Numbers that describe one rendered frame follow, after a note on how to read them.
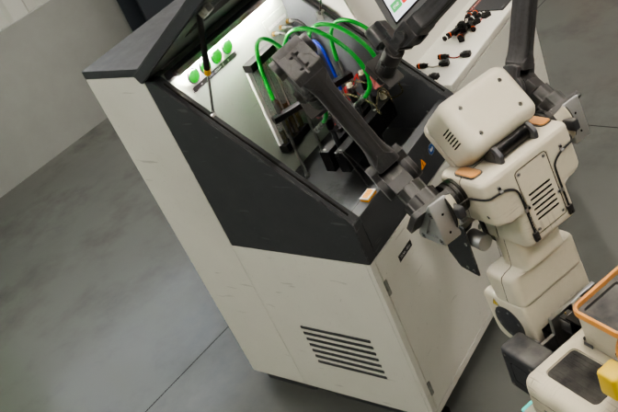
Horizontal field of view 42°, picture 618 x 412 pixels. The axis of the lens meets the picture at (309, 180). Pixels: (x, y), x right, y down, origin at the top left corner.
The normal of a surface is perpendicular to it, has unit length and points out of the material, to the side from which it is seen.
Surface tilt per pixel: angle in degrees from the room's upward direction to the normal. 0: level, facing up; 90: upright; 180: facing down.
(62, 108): 90
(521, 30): 65
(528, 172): 82
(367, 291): 90
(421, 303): 90
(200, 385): 0
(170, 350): 0
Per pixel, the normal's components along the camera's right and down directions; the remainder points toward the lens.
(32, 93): 0.70, 0.13
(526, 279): 0.46, 0.17
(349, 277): -0.52, 0.62
